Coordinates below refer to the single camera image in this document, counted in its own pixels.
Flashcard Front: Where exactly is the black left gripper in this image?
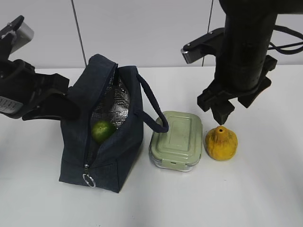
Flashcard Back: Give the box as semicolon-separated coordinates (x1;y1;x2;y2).
0;59;80;121

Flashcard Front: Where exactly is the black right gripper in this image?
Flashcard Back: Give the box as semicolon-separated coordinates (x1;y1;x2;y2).
197;55;277;125

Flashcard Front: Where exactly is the yellow pear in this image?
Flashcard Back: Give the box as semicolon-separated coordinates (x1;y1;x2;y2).
205;126;238;161

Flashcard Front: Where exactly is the green cucumber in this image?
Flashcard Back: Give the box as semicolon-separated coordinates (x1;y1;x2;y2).
91;121;116;144

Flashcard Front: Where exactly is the dark blue lunch bag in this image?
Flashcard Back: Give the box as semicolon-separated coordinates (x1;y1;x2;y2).
59;54;169;192

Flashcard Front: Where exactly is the green lid glass container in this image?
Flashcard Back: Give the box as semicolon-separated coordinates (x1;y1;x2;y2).
149;111;204;172

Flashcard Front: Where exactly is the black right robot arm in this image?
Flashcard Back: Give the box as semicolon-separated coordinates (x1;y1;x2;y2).
197;0;303;125

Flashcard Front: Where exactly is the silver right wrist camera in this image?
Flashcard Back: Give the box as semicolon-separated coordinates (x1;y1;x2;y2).
181;27;224;64

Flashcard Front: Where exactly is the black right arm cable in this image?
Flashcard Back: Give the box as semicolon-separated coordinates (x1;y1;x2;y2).
267;24;303;54

